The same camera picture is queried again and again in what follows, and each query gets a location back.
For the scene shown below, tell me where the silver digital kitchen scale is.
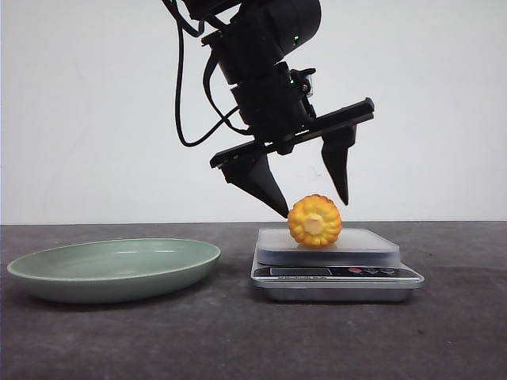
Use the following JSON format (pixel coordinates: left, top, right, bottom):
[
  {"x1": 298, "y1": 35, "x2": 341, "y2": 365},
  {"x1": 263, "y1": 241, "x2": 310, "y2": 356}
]
[{"x1": 250, "y1": 228, "x2": 425, "y2": 302}]

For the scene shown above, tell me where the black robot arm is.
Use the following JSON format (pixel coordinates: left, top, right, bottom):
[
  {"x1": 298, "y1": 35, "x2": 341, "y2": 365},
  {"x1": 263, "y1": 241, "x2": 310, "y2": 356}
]
[{"x1": 185, "y1": 1, "x2": 375, "y2": 217}]

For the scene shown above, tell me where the yellow corn cob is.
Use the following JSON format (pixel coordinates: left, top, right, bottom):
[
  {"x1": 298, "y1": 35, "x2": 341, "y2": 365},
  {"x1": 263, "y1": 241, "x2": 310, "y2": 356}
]
[{"x1": 288, "y1": 194, "x2": 342, "y2": 249}]

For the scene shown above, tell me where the green plate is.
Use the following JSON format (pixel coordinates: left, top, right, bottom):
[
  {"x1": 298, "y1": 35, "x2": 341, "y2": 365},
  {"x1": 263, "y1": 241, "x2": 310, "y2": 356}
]
[{"x1": 7, "y1": 238, "x2": 221, "y2": 304}]

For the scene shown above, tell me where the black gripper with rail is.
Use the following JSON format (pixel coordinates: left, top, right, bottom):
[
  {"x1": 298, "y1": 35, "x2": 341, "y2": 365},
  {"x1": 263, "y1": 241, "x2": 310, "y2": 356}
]
[{"x1": 210, "y1": 63, "x2": 375, "y2": 218}]

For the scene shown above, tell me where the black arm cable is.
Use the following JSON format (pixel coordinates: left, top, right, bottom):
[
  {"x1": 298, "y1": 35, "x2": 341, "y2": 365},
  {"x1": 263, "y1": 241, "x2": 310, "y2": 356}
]
[{"x1": 161, "y1": 0, "x2": 254, "y2": 147}]

